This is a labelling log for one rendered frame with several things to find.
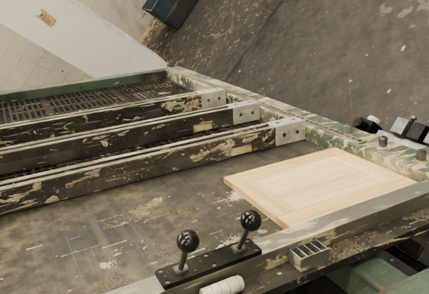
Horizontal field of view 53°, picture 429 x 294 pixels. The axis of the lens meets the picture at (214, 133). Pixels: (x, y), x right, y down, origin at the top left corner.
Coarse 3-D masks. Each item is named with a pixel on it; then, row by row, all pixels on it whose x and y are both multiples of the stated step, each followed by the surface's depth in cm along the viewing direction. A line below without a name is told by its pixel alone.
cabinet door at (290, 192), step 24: (264, 168) 123; (288, 168) 123; (312, 168) 122; (336, 168) 122; (360, 168) 120; (384, 168) 119; (240, 192) 112; (264, 192) 110; (288, 192) 110; (312, 192) 109; (336, 192) 108; (360, 192) 107; (384, 192) 106; (288, 216) 98; (312, 216) 97
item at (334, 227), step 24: (408, 192) 101; (336, 216) 93; (360, 216) 92; (384, 216) 95; (264, 240) 85; (288, 240) 85; (336, 240) 90; (240, 264) 79; (264, 264) 82; (120, 288) 74; (144, 288) 74; (192, 288) 76
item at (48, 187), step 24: (288, 120) 148; (168, 144) 132; (192, 144) 130; (216, 144) 133; (240, 144) 137; (264, 144) 142; (72, 168) 118; (96, 168) 117; (120, 168) 120; (144, 168) 124; (168, 168) 127; (0, 192) 107; (24, 192) 110; (48, 192) 113; (72, 192) 116
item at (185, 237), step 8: (184, 232) 68; (192, 232) 68; (176, 240) 69; (184, 240) 67; (192, 240) 67; (184, 248) 67; (192, 248) 67; (184, 256) 72; (184, 264) 76; (176, 272) 75; (184, 272) 76
